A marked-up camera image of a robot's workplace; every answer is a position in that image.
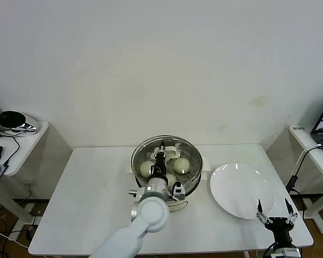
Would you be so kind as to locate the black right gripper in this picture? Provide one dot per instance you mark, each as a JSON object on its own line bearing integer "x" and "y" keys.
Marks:
{"x": 281, "y": 228}

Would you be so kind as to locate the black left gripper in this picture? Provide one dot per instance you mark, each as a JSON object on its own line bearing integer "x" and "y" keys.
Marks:
{"x": 160, "y": 166}

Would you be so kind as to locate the white steamed baozi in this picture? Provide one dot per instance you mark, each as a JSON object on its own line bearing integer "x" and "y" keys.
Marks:
{"x": 181, "y": 165}
{"x": 172, "y": 180}
{"x": 144, "y": 168}

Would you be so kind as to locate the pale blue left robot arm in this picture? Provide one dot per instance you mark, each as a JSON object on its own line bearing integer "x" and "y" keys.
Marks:
{"x": 150, "y": 212}

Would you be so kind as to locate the perforated steel steamer basket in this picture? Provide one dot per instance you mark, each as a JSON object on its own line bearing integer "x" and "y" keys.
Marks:
{"x": 194, "y": 182}

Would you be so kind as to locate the white round plate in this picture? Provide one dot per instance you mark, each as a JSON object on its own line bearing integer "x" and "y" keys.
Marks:
{"x": 242, "y": 191}

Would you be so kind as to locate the cream electric cooker base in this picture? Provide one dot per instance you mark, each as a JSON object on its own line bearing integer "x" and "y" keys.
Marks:
{"x": 206, "y": 167}

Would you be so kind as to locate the white side table with sticker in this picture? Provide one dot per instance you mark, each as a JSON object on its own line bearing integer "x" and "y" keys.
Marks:
{"x": 301, "y": 139}

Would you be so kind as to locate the white label sticker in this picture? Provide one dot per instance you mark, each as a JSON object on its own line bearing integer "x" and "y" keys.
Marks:
{"x": 298, "y": 128}

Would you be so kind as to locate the white side table with mouse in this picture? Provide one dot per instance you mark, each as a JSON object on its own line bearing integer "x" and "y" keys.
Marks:
{"x": 29, "y": 145}

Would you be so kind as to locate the shiny silver headset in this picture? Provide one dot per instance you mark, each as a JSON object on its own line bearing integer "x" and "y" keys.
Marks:
{"x": 13, "y": 122}

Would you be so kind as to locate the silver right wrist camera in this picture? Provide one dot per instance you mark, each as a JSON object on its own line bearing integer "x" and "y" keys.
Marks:
{"x": 290, "y": 252}

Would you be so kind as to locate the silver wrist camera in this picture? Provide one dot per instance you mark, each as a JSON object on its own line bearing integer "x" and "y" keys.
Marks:
{"x": 179, "y": 191}
{"x": 290, "y": 252}

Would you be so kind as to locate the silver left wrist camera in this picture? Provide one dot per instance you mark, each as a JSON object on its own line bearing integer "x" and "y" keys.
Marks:
{"x": 179, "y": 191}

